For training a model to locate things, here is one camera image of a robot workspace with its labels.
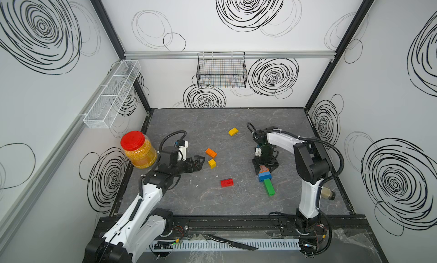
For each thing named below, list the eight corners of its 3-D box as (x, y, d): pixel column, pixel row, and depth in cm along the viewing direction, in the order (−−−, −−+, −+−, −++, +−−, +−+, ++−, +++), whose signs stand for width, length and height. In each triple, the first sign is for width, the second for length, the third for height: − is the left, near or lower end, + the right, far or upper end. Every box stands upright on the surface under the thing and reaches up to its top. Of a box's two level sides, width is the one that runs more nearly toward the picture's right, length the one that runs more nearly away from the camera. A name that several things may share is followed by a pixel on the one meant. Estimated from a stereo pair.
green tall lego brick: (268, 196, 84) (269, 194, 82) (263, 181, 89) (264, 179, 87) (274, 195, 85) (276, 193, 82) (269, 180, 90) (270, 178, 87)
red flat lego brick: (221, 188, 87) (221, 186, 85) (220, 182, 89) (220, 180, 87) (234, 186, 88) (234, 184, 86) (232, 179, 90) (233, 178, 88)
